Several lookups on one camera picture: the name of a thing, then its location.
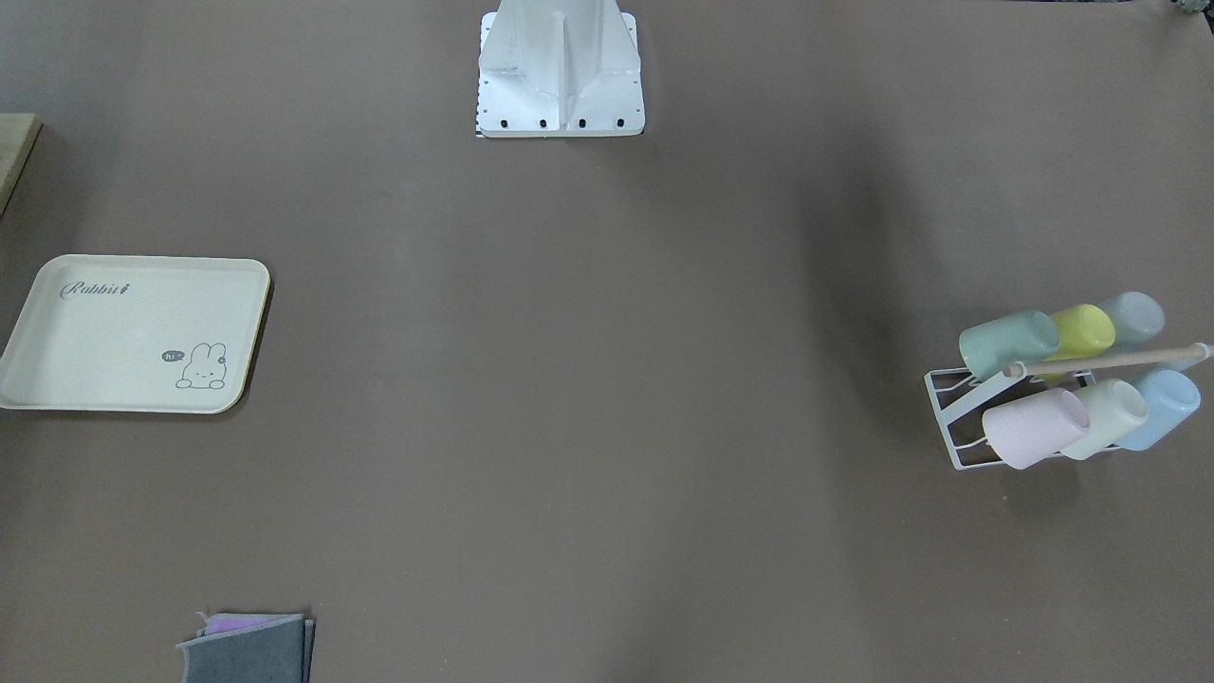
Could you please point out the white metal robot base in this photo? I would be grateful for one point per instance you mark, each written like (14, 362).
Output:
(559, 69)

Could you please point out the pink plastic cup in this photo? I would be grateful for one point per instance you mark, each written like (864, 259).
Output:
(1028, 430)

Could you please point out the cream rabbit print tray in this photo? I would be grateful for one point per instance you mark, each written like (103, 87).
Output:
(138, 334)

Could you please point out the yellow plastic cup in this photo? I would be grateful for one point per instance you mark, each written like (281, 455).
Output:
(1084, 331)

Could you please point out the grey-blue plastic cup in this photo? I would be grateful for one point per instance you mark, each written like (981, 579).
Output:
(1137, 319)

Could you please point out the light blue plastic cup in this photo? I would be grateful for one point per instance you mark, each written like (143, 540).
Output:
(1171, 397)

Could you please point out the folded grey cloth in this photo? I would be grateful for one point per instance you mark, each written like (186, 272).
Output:
(275, 653)

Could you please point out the folded purple cloth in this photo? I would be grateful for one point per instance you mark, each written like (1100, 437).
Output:
(231, 622)

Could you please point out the wooden board edge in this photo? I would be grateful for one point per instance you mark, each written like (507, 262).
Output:
(19, 132)

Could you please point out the white wire cup rack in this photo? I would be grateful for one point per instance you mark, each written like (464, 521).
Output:
(954, 394)

